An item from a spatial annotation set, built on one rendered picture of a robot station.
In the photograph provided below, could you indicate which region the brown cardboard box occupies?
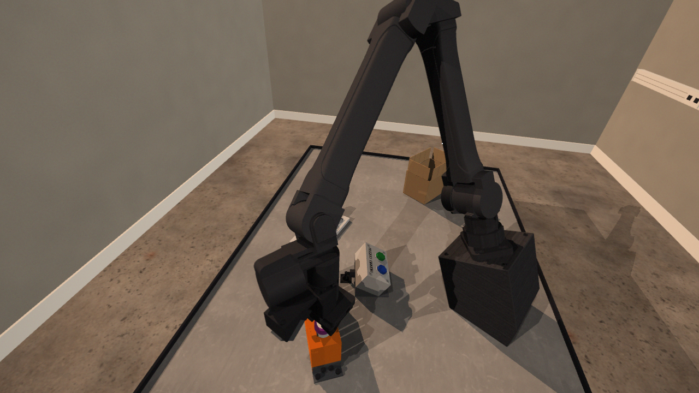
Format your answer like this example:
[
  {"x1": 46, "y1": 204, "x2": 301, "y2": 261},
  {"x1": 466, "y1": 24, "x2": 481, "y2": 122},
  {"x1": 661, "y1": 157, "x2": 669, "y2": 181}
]
[{"x1": 403, "y1": 148, "x2": 446, "y2": 205}]

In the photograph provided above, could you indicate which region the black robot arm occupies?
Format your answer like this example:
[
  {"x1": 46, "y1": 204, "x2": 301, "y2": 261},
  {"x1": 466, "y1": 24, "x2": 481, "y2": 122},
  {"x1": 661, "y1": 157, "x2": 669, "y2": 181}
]
[{"x1": 254, "y1": 0, "x2": 513, "y2": 342}]

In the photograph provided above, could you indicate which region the beige key housing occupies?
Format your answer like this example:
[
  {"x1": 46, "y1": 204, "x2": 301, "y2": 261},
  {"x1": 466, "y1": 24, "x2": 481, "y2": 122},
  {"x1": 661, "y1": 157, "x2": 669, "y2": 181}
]
[{"x1": 340, "y1": 242, "x2": 390, "y2": 297}]

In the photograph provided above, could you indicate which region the black table edge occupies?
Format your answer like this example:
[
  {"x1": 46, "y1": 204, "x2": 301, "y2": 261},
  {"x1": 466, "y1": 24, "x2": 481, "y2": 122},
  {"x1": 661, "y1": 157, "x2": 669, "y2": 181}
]
[{"x1": 133, "y1": 145, "x2": 592, "y2": 393}]

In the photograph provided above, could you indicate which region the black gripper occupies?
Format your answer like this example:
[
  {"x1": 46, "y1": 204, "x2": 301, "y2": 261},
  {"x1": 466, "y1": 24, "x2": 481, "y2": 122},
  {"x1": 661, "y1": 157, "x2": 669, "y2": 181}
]
[{"x1": 307, "y1": 277, "x2": 355, "y2": 336}]

